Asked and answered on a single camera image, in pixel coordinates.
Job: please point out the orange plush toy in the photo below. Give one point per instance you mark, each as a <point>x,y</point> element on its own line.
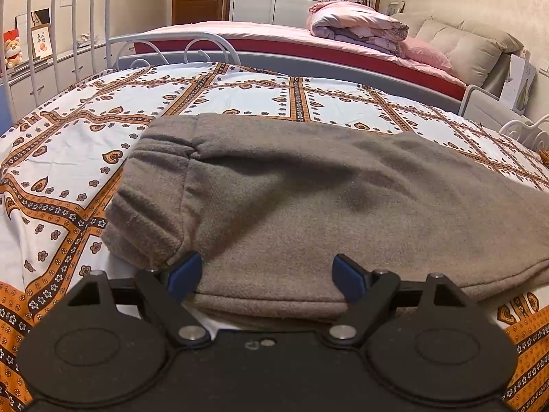
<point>13,53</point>

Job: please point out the grey bed frame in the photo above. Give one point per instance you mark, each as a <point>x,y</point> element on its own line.
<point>300,66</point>

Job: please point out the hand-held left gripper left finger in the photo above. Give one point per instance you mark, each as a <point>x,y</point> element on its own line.
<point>184,272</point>

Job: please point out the white framed picture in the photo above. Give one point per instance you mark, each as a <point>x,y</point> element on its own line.
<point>41,43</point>

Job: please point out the red paper bag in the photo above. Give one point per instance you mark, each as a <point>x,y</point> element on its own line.
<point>10,34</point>

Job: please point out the large leaning picture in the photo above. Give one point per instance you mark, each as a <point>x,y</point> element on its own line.
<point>38,18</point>

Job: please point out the white box with pear print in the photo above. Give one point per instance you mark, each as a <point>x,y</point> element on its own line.
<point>517,81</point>

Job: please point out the beige cushion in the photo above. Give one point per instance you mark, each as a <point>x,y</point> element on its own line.
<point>463,47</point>
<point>497,34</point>

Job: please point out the pink pillow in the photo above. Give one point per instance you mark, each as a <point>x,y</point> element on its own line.
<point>424,53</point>

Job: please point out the grey-brown fleece pants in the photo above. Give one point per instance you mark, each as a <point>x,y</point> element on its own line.
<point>300,206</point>

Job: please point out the pink sheeted mattress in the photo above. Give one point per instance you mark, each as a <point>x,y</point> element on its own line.
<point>257,34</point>

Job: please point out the orange patterned white bedsheet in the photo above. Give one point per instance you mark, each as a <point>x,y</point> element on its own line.
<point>257,94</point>

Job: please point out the white metal bed frame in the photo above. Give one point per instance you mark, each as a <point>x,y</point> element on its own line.
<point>112,49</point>

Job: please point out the white dresser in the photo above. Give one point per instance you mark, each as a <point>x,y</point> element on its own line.
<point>73,64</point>

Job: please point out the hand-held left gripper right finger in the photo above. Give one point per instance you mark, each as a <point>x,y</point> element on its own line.
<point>347,279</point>

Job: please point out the folded pink quilt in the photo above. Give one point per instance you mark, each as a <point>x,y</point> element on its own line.
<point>356,25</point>

